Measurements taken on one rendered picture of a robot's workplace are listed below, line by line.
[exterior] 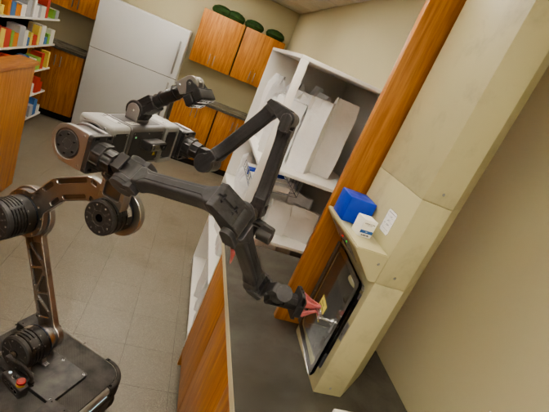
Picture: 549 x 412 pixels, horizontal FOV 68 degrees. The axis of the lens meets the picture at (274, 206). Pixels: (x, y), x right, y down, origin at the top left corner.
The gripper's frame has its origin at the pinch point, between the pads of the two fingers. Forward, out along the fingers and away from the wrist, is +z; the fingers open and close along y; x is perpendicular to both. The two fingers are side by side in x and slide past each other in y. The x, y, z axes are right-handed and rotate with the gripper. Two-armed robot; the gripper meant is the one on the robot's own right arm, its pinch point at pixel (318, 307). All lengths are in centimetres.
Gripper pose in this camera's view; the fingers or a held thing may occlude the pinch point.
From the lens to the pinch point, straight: 147.0
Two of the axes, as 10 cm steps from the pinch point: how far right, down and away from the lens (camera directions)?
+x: -1.5, -4.0, 9.1
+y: 3.8, -8.7, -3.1
